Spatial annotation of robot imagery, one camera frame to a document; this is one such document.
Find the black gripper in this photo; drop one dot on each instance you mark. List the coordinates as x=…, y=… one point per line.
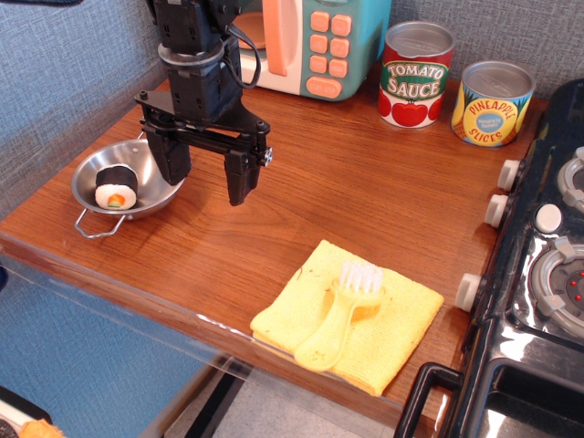
x=203, y=108

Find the yellow dish brush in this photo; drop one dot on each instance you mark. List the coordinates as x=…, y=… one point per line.
x=358, y=285

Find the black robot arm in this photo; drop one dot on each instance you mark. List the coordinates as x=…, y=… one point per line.
x=190, y=26

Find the teal toy microwave oven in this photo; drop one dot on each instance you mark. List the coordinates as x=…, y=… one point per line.
x=315, y=49

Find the toy sushi roll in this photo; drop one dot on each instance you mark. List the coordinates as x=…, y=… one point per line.
x=116, y=187

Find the tomato sauce can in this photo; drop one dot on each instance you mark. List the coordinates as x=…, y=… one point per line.
x=414, y=70

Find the yellow folded cloth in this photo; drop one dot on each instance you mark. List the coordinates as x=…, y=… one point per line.
x=380, y=340

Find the white stove knob bottom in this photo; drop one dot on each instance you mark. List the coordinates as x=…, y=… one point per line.
x=467, y=291

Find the white stove knob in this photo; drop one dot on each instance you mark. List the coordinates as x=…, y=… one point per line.
x=508, y=174
x=467, y=291
x=495, y=209

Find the pineapple slices can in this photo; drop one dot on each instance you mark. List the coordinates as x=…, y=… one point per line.
x=492, y=103

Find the white stove knob middle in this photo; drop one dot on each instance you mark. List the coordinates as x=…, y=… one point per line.
x=495, y=209

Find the white stove knob top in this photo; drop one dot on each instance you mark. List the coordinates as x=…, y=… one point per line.
x=508, y=174

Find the orange plush object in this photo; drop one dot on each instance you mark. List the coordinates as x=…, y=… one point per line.
x=40, y=429

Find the black toy stove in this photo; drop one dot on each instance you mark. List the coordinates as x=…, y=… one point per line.
x=522, y=370

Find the small steel bowl with handles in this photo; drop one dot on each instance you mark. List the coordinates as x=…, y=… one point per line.
x=154, y=193

